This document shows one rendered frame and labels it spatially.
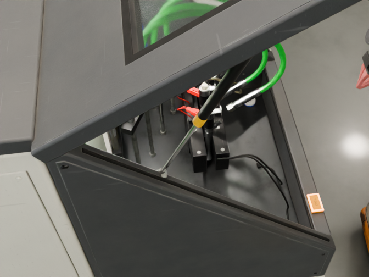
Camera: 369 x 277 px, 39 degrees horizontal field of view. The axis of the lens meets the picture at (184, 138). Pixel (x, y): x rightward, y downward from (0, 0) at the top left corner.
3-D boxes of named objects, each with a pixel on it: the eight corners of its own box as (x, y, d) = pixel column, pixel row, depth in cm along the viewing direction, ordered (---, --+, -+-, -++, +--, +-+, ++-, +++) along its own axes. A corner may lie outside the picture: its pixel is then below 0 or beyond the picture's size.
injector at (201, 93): (217, 138, 152) (218, 90, 136) (200, 140, 152) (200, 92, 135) (216, 131, 154) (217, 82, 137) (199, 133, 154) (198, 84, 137)
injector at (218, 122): (221, 160, 147) (223, 113, 131) (204, 162, 147) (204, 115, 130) (219, 153, 149) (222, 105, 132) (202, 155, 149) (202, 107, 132)
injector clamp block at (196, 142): (228, 182, 150) (229, 151, 138) (194, 186, 150) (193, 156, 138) (210, 97, 171) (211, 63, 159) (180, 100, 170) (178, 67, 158)
